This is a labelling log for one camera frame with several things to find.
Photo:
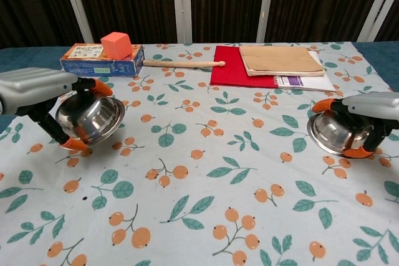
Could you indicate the floral tablecloth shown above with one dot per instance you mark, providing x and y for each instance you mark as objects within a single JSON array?
[{"x": 199, "y": 185}]

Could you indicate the red notebook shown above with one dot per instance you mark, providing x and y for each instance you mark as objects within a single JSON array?
[{"x": 227, "y": 69}]

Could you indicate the blue and orange cardboard box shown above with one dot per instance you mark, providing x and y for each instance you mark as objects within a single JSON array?
[{"x": 93, "y": 68}]

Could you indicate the white frame post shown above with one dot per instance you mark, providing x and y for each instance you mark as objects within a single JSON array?
[
  {"x": 378, "y": 1},
  {"x": 182, "y": 1},
  {"x": 74, "y": 1},
  {"x": 267, "y": 1}
]

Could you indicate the wooden drumstick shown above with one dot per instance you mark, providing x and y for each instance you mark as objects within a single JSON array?
[{"x": 180, "y": 64}]

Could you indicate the steel bowl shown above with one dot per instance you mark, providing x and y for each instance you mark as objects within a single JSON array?
[
  {"x": 336, "y": 130},
  {"x": 93, "y": 118}
]

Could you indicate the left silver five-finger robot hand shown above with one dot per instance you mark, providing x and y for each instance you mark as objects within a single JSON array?
[{"x": 28, "y": 88}]

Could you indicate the orange foam cube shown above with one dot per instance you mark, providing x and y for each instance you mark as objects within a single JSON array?
[{"x": 115, "y": 46}]

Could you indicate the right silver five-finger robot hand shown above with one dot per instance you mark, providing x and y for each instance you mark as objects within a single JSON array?
[{"x": 380, "y": 107}]

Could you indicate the white spiral notebook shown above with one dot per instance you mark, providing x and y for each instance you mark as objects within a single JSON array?
[{"x": 311, "y": 83}]

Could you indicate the brown paper notebook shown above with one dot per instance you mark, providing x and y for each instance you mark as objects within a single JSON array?
[{"x": 277, "y": 57}]

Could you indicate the teal table cover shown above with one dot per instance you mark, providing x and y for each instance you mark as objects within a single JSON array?
[{"x": 18, "y": 58}]

